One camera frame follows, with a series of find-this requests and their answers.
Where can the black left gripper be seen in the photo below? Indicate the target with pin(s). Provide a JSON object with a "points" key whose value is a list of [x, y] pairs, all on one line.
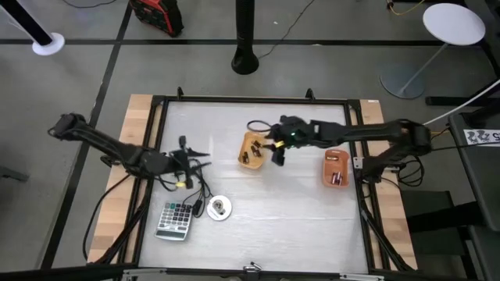
{"points": [[172, 163]]}

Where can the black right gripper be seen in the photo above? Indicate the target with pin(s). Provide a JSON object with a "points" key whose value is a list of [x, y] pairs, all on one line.
{"points": [[298, 134]]}

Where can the yellow plastic bin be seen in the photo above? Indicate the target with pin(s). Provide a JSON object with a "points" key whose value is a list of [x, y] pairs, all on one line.
{"points": [[247, 142]]}

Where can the orange plastic bin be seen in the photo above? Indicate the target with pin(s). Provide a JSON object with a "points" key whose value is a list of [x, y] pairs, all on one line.
{"points": [[341, 164]]}

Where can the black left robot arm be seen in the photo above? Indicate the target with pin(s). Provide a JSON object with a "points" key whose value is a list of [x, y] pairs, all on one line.
{"points": [[113, 146]]}

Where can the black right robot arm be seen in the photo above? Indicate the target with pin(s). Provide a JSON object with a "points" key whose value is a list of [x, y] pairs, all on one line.
{"points": [[351, 132]]}

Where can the black power adapter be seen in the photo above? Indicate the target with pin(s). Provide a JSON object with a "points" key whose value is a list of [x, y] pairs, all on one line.
{"points": [[198, 208]]}

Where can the grey desk calculator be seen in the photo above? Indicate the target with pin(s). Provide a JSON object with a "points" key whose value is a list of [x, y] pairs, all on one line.
{"points": [[173, 220]]}

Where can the red black tool case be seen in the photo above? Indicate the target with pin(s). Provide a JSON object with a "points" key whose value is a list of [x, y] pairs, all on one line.
{"points": [[156, 15]]}

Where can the black floor beam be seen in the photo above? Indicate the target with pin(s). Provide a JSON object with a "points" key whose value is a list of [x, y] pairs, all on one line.
{"points": [[449, 100]]}

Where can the grey furniture leg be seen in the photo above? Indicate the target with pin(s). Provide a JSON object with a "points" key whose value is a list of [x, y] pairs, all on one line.
{"points": [[11, 173]]}

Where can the printed paper label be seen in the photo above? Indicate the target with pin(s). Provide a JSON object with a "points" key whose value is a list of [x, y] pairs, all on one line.
{"points": [[480, 137]]}

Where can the black desk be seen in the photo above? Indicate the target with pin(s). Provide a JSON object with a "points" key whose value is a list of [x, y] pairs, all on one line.
{"points": [[480, 175]]}

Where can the white round side table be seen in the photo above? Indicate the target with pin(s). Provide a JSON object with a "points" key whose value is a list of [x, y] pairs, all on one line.
{"points": [[453, 23]]}

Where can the black pole with white base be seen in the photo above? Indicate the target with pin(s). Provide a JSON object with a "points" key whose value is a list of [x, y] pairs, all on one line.
{"points": [[23, 17]]}

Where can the black table frame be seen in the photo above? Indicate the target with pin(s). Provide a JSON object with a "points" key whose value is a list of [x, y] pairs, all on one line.
{"points": [[254, 100]]}

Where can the white metal bracket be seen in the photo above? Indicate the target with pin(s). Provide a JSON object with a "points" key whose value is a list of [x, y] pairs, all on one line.
{"points": [[358, 162]]}

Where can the metal camera clamp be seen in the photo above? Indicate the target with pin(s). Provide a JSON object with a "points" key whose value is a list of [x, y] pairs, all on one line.
{"points": [[252, 268]]}

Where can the silver metal bracket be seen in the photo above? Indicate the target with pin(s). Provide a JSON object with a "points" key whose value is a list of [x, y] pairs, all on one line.
{"points": [[359, 277]]}

